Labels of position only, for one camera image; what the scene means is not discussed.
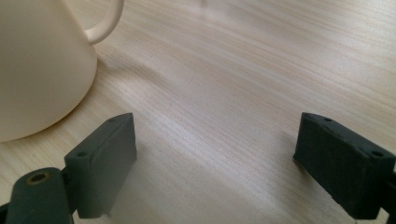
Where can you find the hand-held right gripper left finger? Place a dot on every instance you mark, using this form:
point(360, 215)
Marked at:
point(102, 168)

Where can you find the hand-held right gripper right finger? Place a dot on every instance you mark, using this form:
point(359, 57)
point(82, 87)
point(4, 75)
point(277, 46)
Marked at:
point(342, 168)

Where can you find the cream ceramic mug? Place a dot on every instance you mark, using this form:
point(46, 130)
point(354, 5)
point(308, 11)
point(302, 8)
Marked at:
point(40, 68)

